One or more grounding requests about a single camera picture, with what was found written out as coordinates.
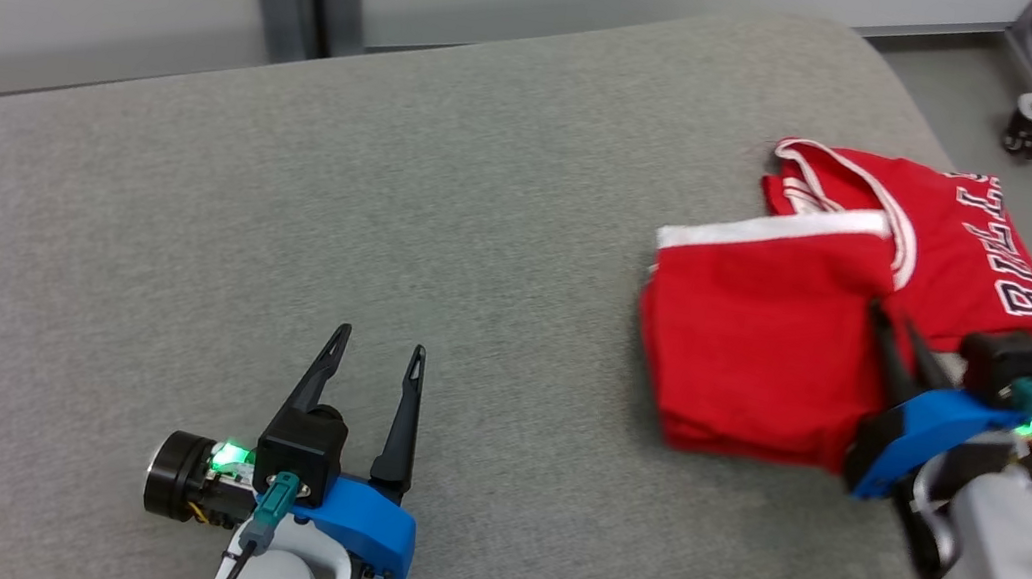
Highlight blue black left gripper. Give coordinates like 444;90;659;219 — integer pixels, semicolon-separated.
258;315;447;579

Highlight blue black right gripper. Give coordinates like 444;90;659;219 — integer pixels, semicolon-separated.
839;298;1032;522

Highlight red jersey with white sleeves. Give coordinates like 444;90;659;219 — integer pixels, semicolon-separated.
741;133;1032;365

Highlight red shorts with white stripe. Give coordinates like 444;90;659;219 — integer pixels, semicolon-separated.
619;180;903;478

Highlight black cylindrical left gripper motor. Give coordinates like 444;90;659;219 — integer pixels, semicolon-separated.
139;425;222;526

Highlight grey fabric sofa cushion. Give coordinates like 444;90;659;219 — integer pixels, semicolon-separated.
0;0;1032;579

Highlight left black cable teal connector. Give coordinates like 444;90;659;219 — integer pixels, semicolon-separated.
218;464;301;579

